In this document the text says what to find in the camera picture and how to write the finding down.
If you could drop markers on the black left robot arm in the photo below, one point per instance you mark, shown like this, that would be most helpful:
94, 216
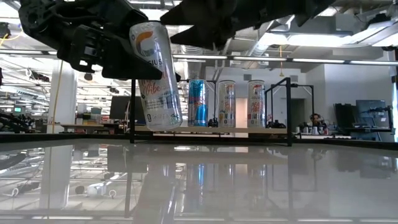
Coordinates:
37, 18

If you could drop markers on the thin black pole stand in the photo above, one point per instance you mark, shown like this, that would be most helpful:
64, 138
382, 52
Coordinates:
214, 99

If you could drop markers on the Red Bull Sugarfree can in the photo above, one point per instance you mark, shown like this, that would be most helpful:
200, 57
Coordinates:
198, 102

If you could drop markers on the silver ceiling air duct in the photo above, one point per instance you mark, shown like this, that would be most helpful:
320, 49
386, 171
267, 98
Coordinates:
259, 46

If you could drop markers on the white Celsius Peach Vibe can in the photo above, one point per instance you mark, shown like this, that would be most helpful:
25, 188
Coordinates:
256, 104
157, 87

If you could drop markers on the long ceiling light strip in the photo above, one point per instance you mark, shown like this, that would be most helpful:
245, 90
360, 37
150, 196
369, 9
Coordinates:
311, 60

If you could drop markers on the black computer monitor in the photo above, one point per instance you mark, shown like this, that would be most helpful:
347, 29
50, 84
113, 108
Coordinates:
371, 109
121, 107

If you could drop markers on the white Celsius can yellow-orange print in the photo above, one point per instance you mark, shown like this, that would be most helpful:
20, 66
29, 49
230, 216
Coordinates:
226, 104

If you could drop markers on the person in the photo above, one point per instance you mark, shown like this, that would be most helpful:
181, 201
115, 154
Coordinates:
317, 123

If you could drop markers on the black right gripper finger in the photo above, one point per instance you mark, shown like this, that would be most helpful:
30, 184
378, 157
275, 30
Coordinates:
211, 36
199, 12

